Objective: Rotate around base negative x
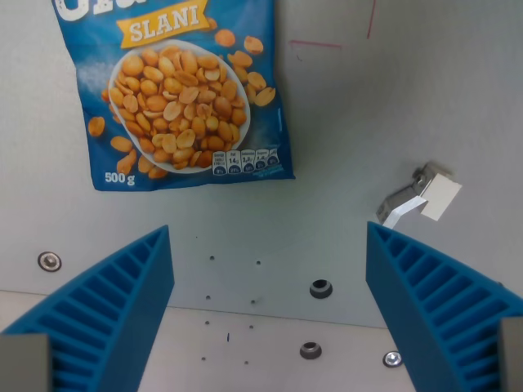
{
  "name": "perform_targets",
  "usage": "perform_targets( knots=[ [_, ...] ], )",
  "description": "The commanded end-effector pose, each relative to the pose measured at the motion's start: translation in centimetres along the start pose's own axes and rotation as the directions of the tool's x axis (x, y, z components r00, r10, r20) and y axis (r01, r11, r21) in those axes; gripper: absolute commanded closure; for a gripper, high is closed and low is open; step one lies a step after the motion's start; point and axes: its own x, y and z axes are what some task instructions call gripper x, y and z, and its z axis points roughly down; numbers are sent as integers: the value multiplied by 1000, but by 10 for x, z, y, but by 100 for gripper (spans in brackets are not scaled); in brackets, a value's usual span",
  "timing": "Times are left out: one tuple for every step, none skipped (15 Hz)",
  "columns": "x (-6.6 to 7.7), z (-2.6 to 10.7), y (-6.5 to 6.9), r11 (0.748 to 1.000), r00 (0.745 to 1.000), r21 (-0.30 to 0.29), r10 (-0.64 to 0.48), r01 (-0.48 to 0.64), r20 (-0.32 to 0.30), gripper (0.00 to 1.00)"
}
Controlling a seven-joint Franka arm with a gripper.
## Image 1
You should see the grey metal angle bracket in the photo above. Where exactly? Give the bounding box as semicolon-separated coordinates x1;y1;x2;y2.
375;162;454;228

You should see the white paper label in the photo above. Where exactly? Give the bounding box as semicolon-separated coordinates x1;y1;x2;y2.
420;172;463;222

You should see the dark threaded insert nut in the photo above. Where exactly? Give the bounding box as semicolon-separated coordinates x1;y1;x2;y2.
309;278;333;300
299;341;323;360

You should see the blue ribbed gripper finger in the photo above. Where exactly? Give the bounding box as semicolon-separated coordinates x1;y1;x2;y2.
365;220;523;392
0;224;176;392

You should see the blue salted peanuts bag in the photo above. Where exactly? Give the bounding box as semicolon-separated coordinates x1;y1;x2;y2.
51;0;297;192

